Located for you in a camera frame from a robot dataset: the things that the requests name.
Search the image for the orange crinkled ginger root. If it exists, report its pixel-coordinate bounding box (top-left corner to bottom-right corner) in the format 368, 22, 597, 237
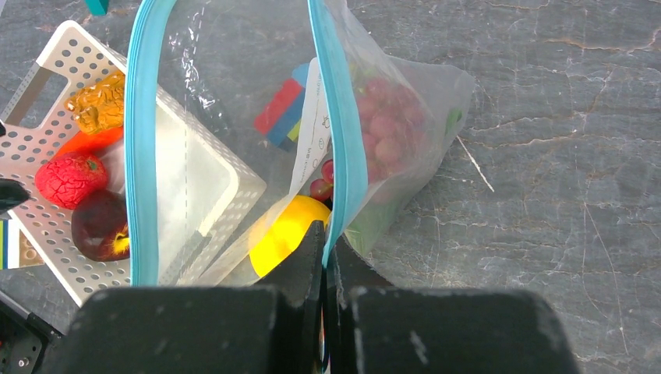
65, 71, 125, 135

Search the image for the dark red apple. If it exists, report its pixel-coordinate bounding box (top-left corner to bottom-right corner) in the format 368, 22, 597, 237
72, 189, 130, 262

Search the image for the red strawberry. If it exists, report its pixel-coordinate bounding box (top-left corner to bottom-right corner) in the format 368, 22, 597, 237
34, 152, 109, 210

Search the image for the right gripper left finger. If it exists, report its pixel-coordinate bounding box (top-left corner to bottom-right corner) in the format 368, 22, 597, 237
44, 221, 326, 373

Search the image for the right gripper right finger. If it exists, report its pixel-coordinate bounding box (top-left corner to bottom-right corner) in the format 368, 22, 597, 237
326, 240, 579, 373

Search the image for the yellow lemon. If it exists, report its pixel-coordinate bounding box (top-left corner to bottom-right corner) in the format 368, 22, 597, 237
248, 195, 331, 277

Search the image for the orange carrot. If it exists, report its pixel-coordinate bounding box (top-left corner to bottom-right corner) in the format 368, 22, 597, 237
54, 127, 124, 157

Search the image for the clear zip top bag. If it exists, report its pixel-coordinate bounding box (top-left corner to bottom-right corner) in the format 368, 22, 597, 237
125, 1, 475, 285

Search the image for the green blue white block stack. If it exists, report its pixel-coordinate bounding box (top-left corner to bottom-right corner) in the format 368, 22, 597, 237
1, 219, 44, 270

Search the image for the teal small block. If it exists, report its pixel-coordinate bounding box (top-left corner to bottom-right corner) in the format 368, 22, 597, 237
84, 0, 109, 16

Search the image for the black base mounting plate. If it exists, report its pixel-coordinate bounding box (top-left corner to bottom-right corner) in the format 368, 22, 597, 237
1, 292, 62, 374

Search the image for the red grape bunch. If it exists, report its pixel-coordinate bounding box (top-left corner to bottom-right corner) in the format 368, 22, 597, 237
309, 77, 427, 203

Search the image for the red blue yellow block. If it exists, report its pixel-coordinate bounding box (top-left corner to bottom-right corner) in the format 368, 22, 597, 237
253, 63, 309, 152

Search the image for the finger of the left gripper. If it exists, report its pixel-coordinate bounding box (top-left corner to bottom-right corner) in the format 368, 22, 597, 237
0, 178, 30, 214

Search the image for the white perforated plastic basket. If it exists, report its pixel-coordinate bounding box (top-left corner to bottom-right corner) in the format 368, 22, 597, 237
0, 19, 267, 308

